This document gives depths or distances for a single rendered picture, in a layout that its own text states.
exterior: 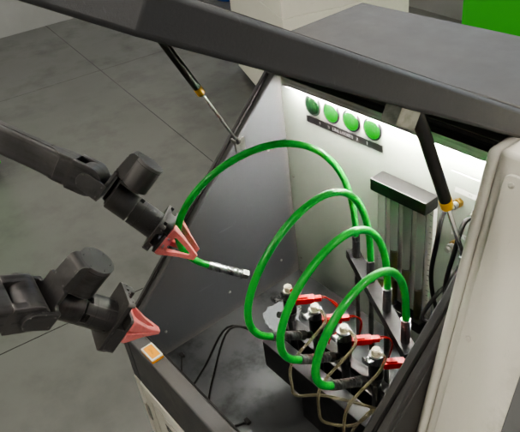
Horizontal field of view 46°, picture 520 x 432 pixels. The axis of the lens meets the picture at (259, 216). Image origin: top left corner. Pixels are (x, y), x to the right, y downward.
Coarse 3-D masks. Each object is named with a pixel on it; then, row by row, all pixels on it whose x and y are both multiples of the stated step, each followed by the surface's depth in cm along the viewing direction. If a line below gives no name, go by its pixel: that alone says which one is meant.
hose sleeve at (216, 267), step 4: (212, 264) 127; (216, 264) 128; (220, 264) 128; (208, 268) 127; (212, 268) 127; (216, 268) 128; (220, 268) 128; (224, 268) 128; (228, 268) 129; (232, 268) 129; (236, 268) 130; (220, 272) 128; (224, 272) 129; (228, 272) 129; (232, 272) 129; (236, 272) 130; (240, 272) 130; (236, 276) 130; (240, 276) 130
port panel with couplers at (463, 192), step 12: (456, 180) 115; (468, 180) 112; (456, 192) 116; (468, 192) 114; (456, 204) 115; (468, 204) 115; (456, 216) 119; (468, 228) 118; (444, 264) 128; (456, 264) 125; (444, 276) 129
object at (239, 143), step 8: (168, 48) 123; (168, 56) 125; (176, 56) 125; (176, 64) 126; (184, 64) 127; (184, 72) 127; (192, 80) 129; (200, 88) 131; (200, 96) 132; (208, 104) 135; (216, 112) 137; (232, 136) 142; (240, 144) 144
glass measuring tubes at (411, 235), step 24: (384, 192) 127; (408, 192) 123; (384, 216) 132; (408, 216) 126; (432, 216) 123; (384, 240) 136; (408, 240) 129; (432, 240) 126; (408, 264) 133; (408, 288) 137
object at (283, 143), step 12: (264, 144) 116; (276, 144) 116; (288, 144) 117; (300, 144) 117; (312, 144) 119; (240, 156) 115; (324, 156) 120; (216, 168) 116; (336, 168) 123; (204, 180) 116; (192, 192) 117; (180, 216) 119; (180, 228) 120; (204, 264) 126
